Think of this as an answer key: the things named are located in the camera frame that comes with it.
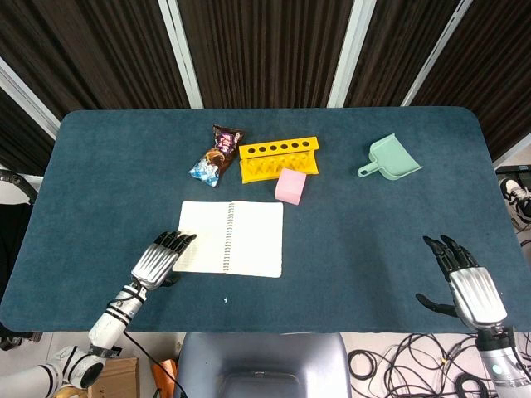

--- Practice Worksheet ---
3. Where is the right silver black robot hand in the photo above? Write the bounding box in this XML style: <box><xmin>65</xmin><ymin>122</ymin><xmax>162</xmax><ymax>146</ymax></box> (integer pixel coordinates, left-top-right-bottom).
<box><xmin>416</xmin><ymin>235</ymin><xmax>509</xmax><ymax>332</ymax></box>

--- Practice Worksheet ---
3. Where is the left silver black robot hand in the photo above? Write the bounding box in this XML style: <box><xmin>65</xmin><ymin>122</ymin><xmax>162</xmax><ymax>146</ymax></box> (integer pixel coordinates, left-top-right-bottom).
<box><xmin>130</xmin><ymin>231</ymin><xmax>198</xmax><ymax>291</ymax></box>

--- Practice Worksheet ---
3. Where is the white spiral notebook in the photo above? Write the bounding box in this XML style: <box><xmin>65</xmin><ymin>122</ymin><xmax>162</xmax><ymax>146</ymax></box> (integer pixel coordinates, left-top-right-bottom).
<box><xmin>172</xmin><ymin>201</ymin><xmax>285</xmax><ymax>279</ymax></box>

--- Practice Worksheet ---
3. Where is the black white sneaker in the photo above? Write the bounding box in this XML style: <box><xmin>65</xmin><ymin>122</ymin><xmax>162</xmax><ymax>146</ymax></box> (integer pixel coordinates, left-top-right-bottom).
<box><xmin>499</xmin><ymin>177</ymin><xmax>531</xmax><ymax>231</ymax></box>

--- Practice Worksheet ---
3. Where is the orange plastic object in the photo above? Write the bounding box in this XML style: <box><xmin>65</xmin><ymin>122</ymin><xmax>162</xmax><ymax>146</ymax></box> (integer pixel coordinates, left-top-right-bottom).
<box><xmin>151</xmin><ymin>359</ymin><xmax>179</xmax><ymax>398</ymax></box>

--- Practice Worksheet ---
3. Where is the dark chocolate snack bag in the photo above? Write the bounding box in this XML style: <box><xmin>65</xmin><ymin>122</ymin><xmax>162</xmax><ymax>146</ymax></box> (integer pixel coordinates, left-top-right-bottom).
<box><xmin>188</xmin><ymin>124</ymin><xmax>246</xmax><ymax>188</ymax></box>

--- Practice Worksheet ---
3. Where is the brown cardboard box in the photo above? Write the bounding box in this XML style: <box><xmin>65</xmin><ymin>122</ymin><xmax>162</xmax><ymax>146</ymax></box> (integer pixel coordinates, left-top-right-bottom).
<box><xmin>89</xmin><ymin>357</ymin><xmax>141</xmax><ymax>398</ymax></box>

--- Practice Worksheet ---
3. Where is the black equipment base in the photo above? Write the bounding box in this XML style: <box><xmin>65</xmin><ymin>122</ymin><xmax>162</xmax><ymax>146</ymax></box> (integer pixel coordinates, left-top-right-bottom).
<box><xmin>495</xmin><ymin>164</ymin><xmax>531</xmax><ymax>184</ymax></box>

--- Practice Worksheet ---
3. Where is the blue table cloth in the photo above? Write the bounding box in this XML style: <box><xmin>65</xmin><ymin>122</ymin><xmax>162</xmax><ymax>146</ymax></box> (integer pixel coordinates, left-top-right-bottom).
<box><xmin>0</xmin><ymin>106</ymin><xmax>531</xmax><ymax>335</ymax></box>

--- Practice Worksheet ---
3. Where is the black office chair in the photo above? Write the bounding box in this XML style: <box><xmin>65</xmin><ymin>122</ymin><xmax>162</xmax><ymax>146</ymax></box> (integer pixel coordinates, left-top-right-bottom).
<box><xmin>0</xmin><ymin>167</ymin><xmax>43</xmax><ymax>287</ymax></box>

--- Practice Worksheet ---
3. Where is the yellow test tube rack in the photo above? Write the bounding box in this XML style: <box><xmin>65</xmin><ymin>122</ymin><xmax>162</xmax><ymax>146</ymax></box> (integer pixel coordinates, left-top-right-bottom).
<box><xmin>238</xmin><ymin>135</ymin><xmax>321</xmax><ymax>185</ymax></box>

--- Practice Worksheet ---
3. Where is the pink cube box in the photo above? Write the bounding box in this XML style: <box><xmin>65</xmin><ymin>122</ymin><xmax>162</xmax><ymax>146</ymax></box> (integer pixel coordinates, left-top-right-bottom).
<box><xmin>275</xmin><ymin>167</ymin><xmax>308</xmax><ymax>206</ymax></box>

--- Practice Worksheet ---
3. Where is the mint green dustpan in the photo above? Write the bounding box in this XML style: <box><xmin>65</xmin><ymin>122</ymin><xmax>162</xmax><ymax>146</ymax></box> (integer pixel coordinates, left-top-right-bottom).
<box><xmin>358</xmin><ymin>133</ymin><xmax>424</xmax><ymax>182</ymax></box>

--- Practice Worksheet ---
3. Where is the looped black floor cable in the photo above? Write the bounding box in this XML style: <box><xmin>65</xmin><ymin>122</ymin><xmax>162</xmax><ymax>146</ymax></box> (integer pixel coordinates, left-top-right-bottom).
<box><xmin>381</xmin><ymin>331</ymin><xmax>499</xmax><ymax>398</ymax></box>

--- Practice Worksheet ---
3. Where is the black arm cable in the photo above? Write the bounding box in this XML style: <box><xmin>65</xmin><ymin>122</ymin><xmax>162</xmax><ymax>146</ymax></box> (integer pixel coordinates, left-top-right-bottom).
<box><xmin>122</xmin><ymin>330</ymin><xmax>188</xmax><ymax>398</ymax></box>

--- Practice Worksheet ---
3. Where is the coiled black floor cable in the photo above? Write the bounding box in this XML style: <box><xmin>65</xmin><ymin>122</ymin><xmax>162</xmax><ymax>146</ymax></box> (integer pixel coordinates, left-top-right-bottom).
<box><xmin>348</xmin><ymin>349</ymin><xmax>390</xmax><ymax>381</ymax></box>

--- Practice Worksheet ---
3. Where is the white partition post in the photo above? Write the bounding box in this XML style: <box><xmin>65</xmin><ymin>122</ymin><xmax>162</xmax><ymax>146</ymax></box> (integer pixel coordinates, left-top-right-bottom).
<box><xmin>327</xmin><ymin>0</ymin><xmax>377</xmax><ymax>109</ymax></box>
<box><xmin>157</xmin><ymin>0</ymin><xmax>204</xmax><ymax>110</ymax></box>
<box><xmin>400</xmin><ymin>0</ymin><xmax>470</xmax><ymax>107</ymax></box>
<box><xmin>0</xmin><ymin>56</ymin><xmax>61</xmax><ymax>138</ymax></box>

